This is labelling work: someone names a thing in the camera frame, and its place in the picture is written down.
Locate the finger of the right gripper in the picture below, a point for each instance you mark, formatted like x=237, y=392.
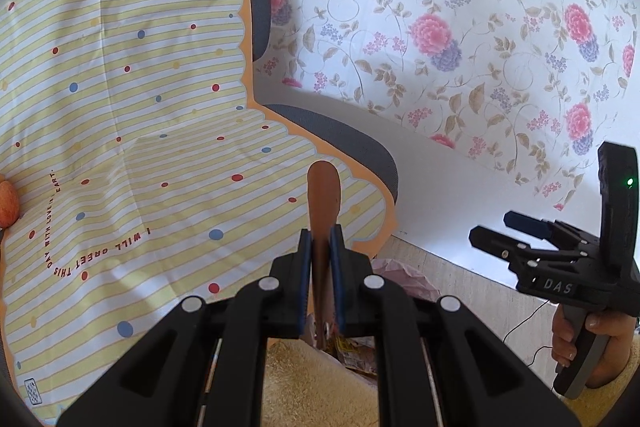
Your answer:
x=515, y=253
x=541, y=229

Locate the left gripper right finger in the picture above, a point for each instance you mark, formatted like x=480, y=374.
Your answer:
x=438, y=364

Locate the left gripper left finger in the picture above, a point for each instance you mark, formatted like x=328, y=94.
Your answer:
x=204, y=363

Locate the brown peel piece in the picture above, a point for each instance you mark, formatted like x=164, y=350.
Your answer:
x=324, y=204

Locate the pink lined trash bin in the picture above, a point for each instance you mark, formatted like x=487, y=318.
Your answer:
x=380, y=300

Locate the person's right hand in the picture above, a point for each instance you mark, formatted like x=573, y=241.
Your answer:
x=616, y=325

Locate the beige fuzzy right sleeve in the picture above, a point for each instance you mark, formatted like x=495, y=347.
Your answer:
x=592, y=406

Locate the grey office chair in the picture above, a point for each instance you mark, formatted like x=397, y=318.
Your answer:
x=354, y=143

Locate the yellow striped plastic cover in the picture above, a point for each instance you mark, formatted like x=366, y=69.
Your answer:
x=147, y=172

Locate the floral pattern backdrop sheet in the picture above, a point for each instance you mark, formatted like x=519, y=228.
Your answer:
x=527, y=89

